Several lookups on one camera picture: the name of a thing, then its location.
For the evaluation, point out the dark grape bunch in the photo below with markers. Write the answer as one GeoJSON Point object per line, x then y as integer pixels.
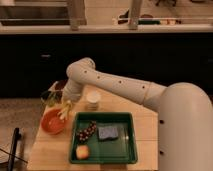
{"type": "Point", "coordinates": [84, 134]}

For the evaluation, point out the green leafy vegetable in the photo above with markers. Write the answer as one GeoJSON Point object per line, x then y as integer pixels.
{"type": "Point", "coordinates": [50, 98]}

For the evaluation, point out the black tripod pole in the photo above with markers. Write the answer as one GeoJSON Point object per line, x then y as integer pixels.
{"type": "Point", "coordinates": [15, 138]}

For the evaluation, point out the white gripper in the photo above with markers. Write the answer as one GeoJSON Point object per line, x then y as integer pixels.
{"type": "Point", "coordinates": [72, 91]}

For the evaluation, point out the red bowl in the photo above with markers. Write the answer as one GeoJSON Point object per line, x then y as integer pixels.
{"type": "Point", "coordinates": [51, 122]}

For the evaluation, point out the yellow red apple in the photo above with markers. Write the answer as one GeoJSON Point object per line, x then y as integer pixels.
{"type": "Point", "coordinates": [82, 152]}

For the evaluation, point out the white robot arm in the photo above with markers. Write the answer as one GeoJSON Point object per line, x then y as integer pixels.
{"type": "Point", "coordinates": [185, 113]}

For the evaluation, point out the green plastic tray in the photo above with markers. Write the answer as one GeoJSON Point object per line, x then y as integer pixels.
{"type": "Point", "coordinates": [121, 150]}

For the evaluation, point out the blue sponge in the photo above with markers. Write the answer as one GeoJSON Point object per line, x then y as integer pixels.
{"type": "Point", "coordinates": [107, 132]}

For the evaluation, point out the yellow banana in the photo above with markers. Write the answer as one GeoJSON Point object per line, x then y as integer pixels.
{"type": "Point", "coordinates": [66, 107]}

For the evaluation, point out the dark brown bowl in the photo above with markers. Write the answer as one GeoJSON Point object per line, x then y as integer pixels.
{"type": "Point", "coordinates": [60, 84]}

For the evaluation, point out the white cup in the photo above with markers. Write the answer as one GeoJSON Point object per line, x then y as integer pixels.
{"type": "Point", "coordinates": [93, 98]}

